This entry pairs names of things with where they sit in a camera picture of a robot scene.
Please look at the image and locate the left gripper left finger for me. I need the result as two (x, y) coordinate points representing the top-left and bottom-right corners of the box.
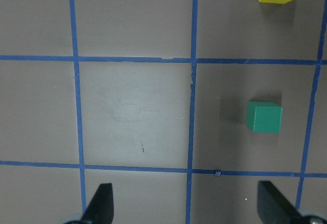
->
(79, 183), (113, 224)

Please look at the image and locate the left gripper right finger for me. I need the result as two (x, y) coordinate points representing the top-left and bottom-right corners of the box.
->
(256, 180), (327, 224)

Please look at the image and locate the green block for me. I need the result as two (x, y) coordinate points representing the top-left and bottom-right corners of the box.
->
(246, 101), (283, 133)

